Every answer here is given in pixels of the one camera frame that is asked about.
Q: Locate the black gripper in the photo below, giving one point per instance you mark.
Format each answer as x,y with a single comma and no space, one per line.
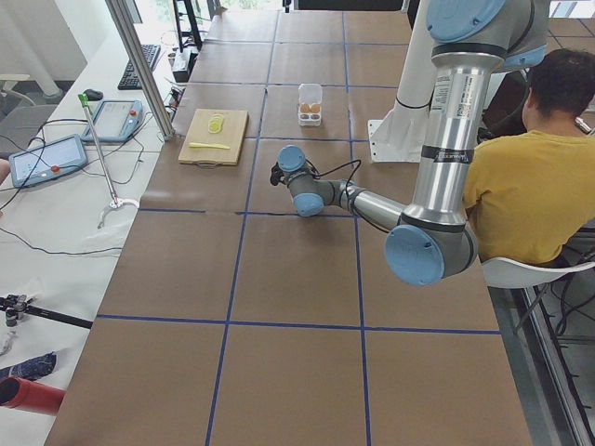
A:
277,176

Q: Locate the clear plastic egg box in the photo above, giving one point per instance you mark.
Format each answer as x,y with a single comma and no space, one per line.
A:
310,94

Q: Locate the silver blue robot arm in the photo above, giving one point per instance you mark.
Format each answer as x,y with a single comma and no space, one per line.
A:
459,44

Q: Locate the wooden cutting board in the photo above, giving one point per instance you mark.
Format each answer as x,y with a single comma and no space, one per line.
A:
232,134

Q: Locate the lemon slice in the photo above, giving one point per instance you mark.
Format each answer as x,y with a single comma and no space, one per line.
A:
214,125

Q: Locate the yellow plastic knife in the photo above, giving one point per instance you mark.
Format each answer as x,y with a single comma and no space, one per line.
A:
198,145

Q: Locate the grabber reacher stick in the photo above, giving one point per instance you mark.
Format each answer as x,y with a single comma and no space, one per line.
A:
116,202

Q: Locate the blue teach pendant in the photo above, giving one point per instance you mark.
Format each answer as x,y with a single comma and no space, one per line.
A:
53,160
116,120

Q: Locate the black computer mouse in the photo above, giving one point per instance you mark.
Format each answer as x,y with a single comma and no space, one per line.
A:
93,95

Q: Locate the white chair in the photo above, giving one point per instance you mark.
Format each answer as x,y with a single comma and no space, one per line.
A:
502,274

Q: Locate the person in yellow shirt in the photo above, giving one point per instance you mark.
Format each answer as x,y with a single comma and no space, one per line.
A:
527,195

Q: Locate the black tripod bar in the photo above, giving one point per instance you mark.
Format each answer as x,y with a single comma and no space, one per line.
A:
17,306

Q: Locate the blue patterned cloth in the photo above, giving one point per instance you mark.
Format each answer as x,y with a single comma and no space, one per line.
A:
32,369

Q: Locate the red cylinder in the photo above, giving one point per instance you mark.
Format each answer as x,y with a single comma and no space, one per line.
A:
29,396

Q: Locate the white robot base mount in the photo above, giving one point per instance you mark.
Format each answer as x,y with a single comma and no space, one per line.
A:
399,137

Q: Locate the aluminium frame post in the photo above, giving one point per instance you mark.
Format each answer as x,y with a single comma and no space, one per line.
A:
124,24

